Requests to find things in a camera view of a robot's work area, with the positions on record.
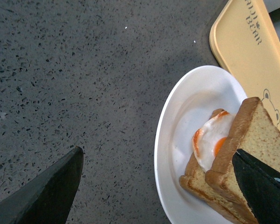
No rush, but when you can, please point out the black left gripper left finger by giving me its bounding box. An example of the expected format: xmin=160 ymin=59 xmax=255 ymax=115
xmin=0 ymin=147 xmax=84 ymax=224

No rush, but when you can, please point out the white round plate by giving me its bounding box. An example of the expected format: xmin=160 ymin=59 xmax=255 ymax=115
xmin=154 ymin=65 xmax=246 ymax=224

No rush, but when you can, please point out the fried egg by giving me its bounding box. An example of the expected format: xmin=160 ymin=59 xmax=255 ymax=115
xmin=192 ymin=110 xmax=235 ymax=172

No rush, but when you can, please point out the beige bear tray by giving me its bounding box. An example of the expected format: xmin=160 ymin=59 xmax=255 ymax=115
xmin=210 ymin=0 xmax=280 ymax=130

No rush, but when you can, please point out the bread slice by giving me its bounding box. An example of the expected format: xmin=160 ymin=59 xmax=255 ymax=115
xmin=179 ymin=109 xmax=247 ymax=224
xmin=205 ymin=97 xmax=280 ymax=224

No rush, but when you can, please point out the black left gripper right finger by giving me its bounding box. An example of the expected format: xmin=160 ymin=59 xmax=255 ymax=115
xmin=232 ymin=149 xmax=280 ymax=224

